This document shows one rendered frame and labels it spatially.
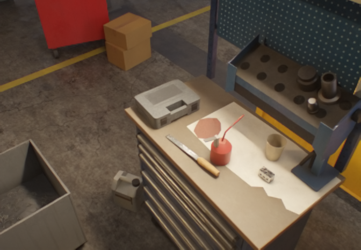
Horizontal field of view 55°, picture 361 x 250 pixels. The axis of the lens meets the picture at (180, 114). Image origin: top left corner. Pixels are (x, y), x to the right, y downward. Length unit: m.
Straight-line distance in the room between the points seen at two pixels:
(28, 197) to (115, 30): 1.90
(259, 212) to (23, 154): 1.51
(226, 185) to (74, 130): 1.93
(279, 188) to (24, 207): 1.48
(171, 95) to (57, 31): 2.40
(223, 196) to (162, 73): 2.40
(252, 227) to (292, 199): 0.20
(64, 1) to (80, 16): 0.22
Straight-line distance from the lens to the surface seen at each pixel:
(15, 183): 2.44
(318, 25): 1.34
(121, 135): 2.94
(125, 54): 3.58
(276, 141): 1.51
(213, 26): 1.74
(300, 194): 1.43
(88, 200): 2.57
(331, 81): 1.22
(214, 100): 1.75
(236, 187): 1.39
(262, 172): 1.41
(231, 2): 1.62
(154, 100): 1.63
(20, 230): 1.95
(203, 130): 1.56
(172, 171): 1.54
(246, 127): 1.62
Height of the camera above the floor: 2.05
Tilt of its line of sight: 42 degrees down
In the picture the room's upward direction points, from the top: straight up
